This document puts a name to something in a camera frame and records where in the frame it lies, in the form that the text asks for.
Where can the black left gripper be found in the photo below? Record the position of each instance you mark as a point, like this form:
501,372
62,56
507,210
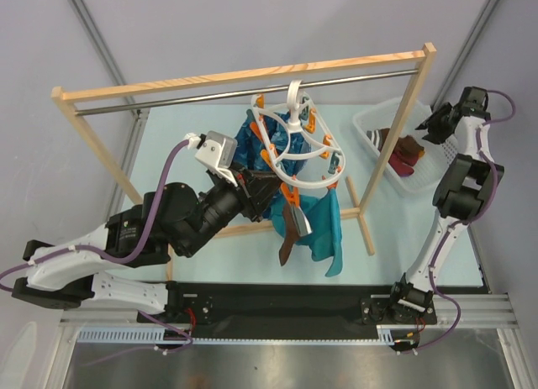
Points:
255,189

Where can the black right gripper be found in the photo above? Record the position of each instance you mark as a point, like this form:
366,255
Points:
447,118

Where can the orange front hanger clip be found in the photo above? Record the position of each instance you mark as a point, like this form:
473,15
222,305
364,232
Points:
291,194

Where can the brown grey sock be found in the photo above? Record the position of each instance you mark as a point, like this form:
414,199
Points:
296,227

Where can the white round clip hanger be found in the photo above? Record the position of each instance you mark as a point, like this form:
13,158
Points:
293,133

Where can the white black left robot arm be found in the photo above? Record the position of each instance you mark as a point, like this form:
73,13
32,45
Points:
172,220

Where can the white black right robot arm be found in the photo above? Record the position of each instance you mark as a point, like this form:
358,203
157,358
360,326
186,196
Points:
463,195

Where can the socks pile in basket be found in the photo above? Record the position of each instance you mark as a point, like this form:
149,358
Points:
406,152

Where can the white perforated plastic basket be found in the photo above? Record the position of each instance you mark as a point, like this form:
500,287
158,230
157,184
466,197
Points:
416,165

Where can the dark blue patterned cloth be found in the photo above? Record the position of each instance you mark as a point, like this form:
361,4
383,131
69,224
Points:
249,147

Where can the teal plain cloth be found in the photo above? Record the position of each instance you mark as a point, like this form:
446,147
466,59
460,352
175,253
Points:
323,215

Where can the steel hanging rod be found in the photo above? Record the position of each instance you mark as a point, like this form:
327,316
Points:
240,93

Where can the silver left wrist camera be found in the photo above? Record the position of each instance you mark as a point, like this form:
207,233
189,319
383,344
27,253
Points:
216,152

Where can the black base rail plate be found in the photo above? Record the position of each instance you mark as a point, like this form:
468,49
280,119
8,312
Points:
294,330

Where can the aluminium table frame rail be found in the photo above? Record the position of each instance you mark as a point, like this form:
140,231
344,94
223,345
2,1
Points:
471,311

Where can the wooden clothes rack frame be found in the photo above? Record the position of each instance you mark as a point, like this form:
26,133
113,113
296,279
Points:
382,232

